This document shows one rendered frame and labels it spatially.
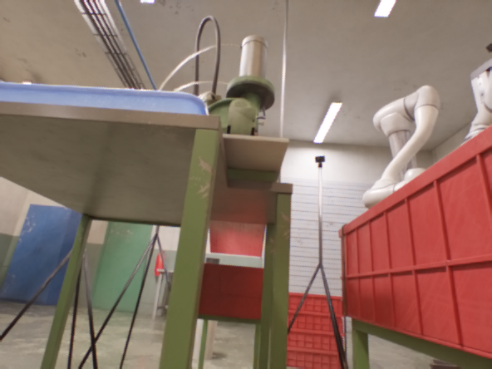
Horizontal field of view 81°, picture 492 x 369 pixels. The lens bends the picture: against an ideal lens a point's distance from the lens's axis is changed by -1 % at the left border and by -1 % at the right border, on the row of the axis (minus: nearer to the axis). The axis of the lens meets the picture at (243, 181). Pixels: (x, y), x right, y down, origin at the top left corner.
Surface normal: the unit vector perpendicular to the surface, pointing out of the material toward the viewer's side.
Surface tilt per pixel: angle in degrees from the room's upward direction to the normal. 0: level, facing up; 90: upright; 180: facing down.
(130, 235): 90
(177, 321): 90
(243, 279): 90
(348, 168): 90
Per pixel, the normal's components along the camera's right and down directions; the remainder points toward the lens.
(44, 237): 0.00, -0.34
